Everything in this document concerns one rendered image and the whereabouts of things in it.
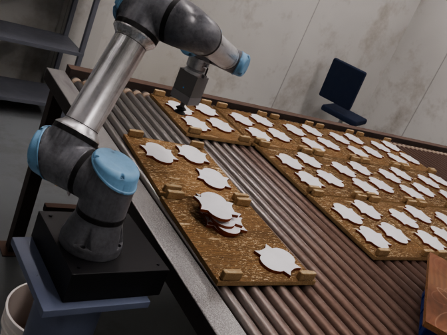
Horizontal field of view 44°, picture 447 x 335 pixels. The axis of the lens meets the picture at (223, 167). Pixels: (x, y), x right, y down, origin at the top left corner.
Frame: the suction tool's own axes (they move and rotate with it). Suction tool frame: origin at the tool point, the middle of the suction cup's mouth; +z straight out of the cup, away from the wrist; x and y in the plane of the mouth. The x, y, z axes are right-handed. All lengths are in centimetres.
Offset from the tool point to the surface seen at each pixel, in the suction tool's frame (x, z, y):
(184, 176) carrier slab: 1.5, 18.3, -12.8
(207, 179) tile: -5.0, 17.2, -18.2
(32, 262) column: 71, 25, -27
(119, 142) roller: 6.7, 20.2, 15.4
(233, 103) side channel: -99, 17, 41
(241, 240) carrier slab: 13, 18, -48
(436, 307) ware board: -4, 8, -102
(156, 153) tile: 1.8, 17.2, 1.7
